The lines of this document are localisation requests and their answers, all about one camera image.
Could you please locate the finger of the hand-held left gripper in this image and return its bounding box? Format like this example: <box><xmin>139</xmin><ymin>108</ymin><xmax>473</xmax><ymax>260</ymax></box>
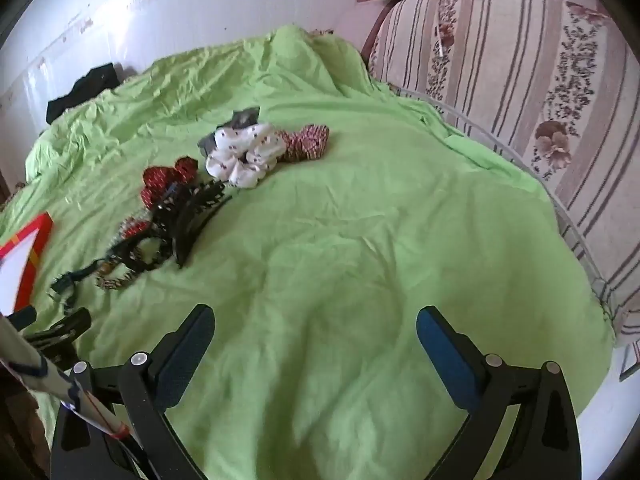
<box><xmin>25</xmin><ymin>308</ymin><xmax>93</xmax><ymax>356</ymax></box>
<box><xmin>7</xmin><ymin>306</ymin><xmax>39</xmax><ymax>332</ymax></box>

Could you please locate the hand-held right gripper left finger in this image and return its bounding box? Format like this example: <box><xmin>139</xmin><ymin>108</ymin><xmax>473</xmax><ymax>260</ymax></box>
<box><xmin>50</xmin><ymin>304</ymin><xmax>216</xmax><ymax>480</ymax></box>

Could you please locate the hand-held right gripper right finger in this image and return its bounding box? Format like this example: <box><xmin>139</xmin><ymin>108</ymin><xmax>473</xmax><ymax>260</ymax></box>
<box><xmin>416</xmin><ymin>305</ymin><xmax>582</xmax><ymax>480</ymax></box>

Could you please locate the red orange box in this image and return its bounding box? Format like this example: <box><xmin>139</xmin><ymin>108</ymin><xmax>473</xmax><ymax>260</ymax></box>
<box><xmin>0</xmin><ymin>212</ymin><xmax>54</xmax><ymax>312</ymax></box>

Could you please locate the red plaid scrunchie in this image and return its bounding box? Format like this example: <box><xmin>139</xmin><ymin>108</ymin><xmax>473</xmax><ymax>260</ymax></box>
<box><xmin>276</xmin><ymin>124</ymin><xmax>330</xmax><ymax>162</ymax></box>

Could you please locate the white printed rod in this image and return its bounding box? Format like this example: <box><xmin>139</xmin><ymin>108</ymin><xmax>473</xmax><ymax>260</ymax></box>
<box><xmin>0</xmin><ymin>312</ymin><xmax>132</xmax><ymax>440</ymax></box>

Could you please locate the dark lace ribbon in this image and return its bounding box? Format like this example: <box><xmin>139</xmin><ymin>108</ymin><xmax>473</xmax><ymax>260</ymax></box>
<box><xmin>49</xmin><ymin>260</ymin><xmax>103</xmax><ymax>307</ymax></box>

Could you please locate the black hair band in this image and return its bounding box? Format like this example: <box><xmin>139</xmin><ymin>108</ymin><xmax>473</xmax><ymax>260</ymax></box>
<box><xmin>107</xmin><ymin>232</ymin><xmax>174</xmax><ymax>274</ymax></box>

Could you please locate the spiked beaded headband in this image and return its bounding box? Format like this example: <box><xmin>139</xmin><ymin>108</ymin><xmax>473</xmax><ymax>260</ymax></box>
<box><xmin>94</xmin><ymin>216</ymin><xmax>151</xmax><ymax>291</ymax></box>

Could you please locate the green bedsheet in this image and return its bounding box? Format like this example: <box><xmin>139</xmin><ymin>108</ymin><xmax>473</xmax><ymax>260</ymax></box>
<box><xmin>0</xmin><ymin>25</ymin><xmax>617</xmax><ymax>480</ymax></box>

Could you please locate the black claw hair clip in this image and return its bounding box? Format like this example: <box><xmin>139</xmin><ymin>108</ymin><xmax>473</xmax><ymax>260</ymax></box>
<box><xmin>154</xmin><ymin>180</ymin><xmax>234</xmax><ymax>269</ymax></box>

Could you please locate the red dotted scrunchie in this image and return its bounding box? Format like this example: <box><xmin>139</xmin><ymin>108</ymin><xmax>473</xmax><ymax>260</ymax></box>
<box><xmin>140</xmin><ymin>156</ymin><xmax>199</xmax><ymax>209</ymax></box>

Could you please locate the white dotted scrunchie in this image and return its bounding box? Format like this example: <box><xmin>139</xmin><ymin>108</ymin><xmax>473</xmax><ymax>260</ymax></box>
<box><xmin>205</xmin><ymin>122</ymin><xmax>287</xmax><ymax>189</ymax></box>

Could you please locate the black cloth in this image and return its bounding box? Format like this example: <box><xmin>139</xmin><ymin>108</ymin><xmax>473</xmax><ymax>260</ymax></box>
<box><xmin>46</xmin><ymin>63</ymin><xmax>121</xmax><ymax>124</ymax></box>

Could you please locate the grey scrunchie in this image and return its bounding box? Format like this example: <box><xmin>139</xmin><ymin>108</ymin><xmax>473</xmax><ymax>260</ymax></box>
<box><xmin>198</xmin><ymin>107</ymin><xmax>262</xmax><ymax>157</ymax></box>

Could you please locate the striped floral mattress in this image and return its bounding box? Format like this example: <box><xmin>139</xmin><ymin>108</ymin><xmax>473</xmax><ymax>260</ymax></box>
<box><xmin>332</xmin><ymin>0</ymin><xmax>640</xmax><ymax>352</ymax></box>

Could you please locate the white cord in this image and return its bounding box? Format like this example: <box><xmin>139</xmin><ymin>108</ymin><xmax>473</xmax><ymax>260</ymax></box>
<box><xmin>390</xmin><ymin>85</ymin><xmax>613</xmax><ymax>318</ymax></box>

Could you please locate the white cable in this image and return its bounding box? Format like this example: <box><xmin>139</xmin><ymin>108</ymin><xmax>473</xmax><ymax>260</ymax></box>
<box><xmin>433</xmin><ymin>12</ymin><xmax>447</xmax><ymax>58</ymax></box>

